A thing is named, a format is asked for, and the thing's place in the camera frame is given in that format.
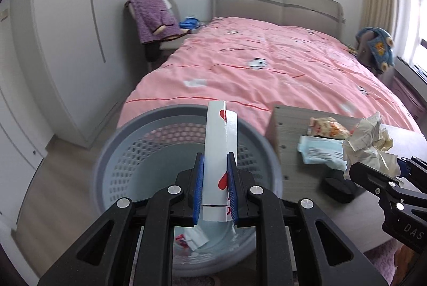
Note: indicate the purple fluffy cloth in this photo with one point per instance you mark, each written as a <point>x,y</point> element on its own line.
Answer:
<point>380,266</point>

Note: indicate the white carton with red hearts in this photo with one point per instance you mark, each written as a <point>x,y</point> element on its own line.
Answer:
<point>215,155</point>

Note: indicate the black cloth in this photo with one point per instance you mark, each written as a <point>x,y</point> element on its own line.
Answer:
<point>151,53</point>

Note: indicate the pink panda print duvet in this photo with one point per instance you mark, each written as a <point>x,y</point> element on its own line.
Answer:
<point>250,89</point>

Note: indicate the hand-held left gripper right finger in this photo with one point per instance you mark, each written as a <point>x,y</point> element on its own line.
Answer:
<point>233,192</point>

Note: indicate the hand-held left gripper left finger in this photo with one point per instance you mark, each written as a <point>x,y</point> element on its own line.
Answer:
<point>198,192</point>

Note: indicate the purple fleece robe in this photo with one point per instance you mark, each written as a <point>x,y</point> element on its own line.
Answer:
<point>150,15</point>

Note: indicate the blue bag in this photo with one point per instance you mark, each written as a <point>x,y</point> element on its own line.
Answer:
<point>188,23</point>

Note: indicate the black pouch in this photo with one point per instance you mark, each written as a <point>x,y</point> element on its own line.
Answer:
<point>340,189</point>

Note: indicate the white wardrobe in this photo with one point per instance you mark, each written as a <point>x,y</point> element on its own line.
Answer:
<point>66,39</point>

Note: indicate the white door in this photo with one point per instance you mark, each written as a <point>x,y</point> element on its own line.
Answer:
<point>20,122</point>

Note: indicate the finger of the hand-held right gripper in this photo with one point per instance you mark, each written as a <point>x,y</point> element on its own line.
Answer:
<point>403,167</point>
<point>370,177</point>

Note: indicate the blue-grey perforated waste basket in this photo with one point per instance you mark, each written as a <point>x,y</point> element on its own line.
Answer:
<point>133,152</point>

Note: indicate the beige light switch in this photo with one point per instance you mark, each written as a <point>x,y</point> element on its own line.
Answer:
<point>3,15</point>

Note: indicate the brown chair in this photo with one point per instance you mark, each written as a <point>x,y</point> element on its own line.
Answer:
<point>367,45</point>

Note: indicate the beige chair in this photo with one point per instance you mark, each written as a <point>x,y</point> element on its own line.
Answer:
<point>170,45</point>

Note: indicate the red and cream snack packet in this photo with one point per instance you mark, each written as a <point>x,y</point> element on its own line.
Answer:
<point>328,129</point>

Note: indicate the light blue wipes packet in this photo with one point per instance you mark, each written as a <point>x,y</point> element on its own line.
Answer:
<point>317,150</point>

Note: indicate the cream paper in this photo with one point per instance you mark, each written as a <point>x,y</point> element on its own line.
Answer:
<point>367,139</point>

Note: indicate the window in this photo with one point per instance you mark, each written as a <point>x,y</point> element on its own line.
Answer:
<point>417,22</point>

